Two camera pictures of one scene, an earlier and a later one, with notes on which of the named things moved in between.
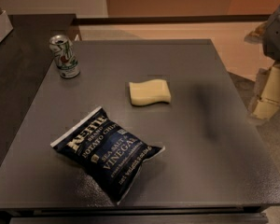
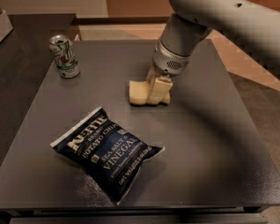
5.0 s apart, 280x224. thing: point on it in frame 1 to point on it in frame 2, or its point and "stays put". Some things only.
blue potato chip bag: x=111 y=156 stays put
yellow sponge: x=149 y=92 stays put
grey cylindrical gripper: x=277 y=36 to x=168 y=62
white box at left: x=0 y=28 stays put
